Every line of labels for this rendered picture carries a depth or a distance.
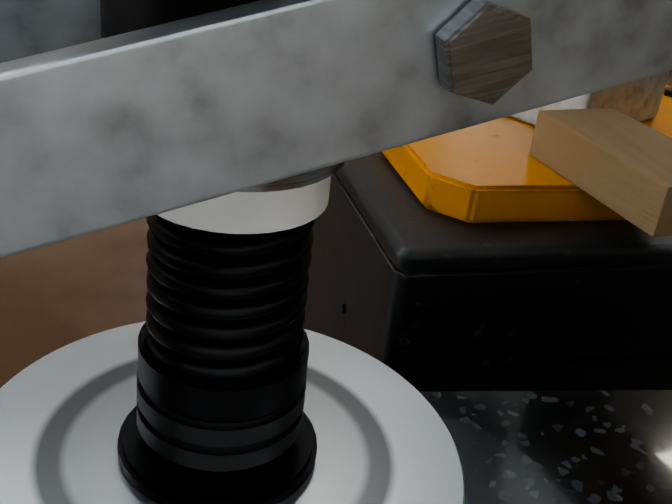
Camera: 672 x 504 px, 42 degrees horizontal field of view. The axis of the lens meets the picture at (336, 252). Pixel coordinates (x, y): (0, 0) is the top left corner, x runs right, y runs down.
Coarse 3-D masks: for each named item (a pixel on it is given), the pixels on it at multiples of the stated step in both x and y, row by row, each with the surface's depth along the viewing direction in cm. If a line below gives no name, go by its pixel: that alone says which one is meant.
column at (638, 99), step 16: (640, 80) 103; (656, 80) 107; (592, 96) 97; (608, 96) 99; (624, 96) 102; (640, 96) 105; (656, 96) 108; (528, 112) 103; (624, 112) 104; (640, 112) 107; (656, 112) 110
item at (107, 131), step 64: (0, 0) 31; (64, 0) 32; (320, 0) 23; (384, 0) 24; (448, 0) 24; (512, 0) 25; (576, 0) 26; (640, 0) 26; (0, 64) 23; (64, 64) 22; (128, 64) 23; (192, 64) 23; (256, 64) 24; (320, 64) 24; (384, 64) 25; (448, 64) 24; (512, 64) 25; (576, 64) 27; (640, 64) 27; (0, 128) 22; (64, 128) 23; (128, 128) 23; (192, 128) 24; (256, 128) 25; (320, 128) 25; (384, 128) 26; (448, 128) 26; (0, 192) 23; (64, 192) 24; (128, 192) 24; (192, 192) 25; (0, 256) 24
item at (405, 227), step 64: (384, 192) 91; (320, 256) 110; (384, 256) 84; (448, 256) 81; (512, 256) 83; (576, 256) 85; (640, 256) 87; (320, 320) 110; (384, 320) 84; (448, 320) 84; (512, 320) 86; (576, 320) 89; (640, 320) 91; (448, 384) 88; (512, 384) 92; (576, 384) 94; (640, 384) 96
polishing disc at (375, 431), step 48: (96, 336) 44; (48, 384) 40; (96, 384) 41; (336, 384) 43; (384, 384) 43; (0, 432) 37; (48, 432) 37; (96, 432) 38; (336, 432) 39; (384, 432) 40; (432, 432) 40; (0, 480) 35; (48, 480) 35; (96, 480) 35; (336, 480) 37; (384, 480) 37; (432, 480) 37
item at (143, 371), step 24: (144, 336) 34; (144, 360) 33; (144, 384) 34; (168, 384) 32; (192, 384) 32; (216, 384) 32; (240, 384) 32; (264, 384) 33; (288, 384) 34; (168, 408) 33; (192, 408) 33; (216, 408) 32; (240, 408) 33; (264, 408) 33
